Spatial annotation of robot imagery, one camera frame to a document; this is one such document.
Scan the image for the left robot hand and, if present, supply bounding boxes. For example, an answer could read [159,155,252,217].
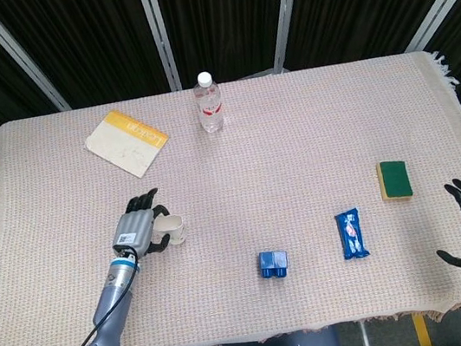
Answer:
[103,186,179,263]

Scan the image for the white paper cup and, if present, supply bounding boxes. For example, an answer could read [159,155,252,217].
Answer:
[150,213,189,251]

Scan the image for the yellow and white book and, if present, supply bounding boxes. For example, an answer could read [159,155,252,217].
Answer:
[80,101,175,187]

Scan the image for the green and yellow sponge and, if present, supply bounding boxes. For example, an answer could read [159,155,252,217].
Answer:
[375,157,415,205]

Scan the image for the beige woven tablecloth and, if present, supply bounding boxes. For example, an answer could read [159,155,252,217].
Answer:
[0,42,461,346]

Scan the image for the blue Oreo cookie packet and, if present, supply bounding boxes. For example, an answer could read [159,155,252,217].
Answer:
[333,206,371,263]

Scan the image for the blue toy building block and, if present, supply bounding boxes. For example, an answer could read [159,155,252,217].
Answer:
[256,247,293,282]

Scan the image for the clear plastic water bottle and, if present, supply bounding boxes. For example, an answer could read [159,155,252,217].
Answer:
[191,69,227,135]

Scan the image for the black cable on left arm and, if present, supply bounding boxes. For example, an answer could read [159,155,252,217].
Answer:
[44,246,153,346]

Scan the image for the yellow floor post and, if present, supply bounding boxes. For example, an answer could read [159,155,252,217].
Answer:
[412,310,432,346]

